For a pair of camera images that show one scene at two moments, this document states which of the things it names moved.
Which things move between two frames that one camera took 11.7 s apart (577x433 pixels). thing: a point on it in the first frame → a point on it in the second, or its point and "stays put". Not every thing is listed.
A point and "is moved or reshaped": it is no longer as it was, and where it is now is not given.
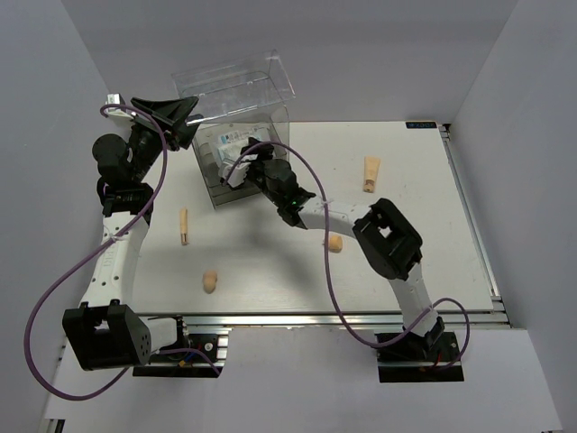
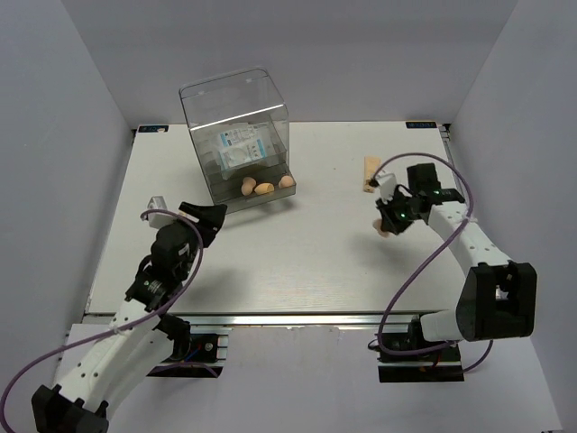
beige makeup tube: [371, 166] stays put
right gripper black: [266, 153] → [388, 223]
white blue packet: [229, 148] stays put
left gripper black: [175, 112] → [211, 218]
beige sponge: [335, 244] is moved or reshaped
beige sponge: [209, 280] is moved or reshaped
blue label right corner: [421, 124] stays put
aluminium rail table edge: [313, 321] stays put
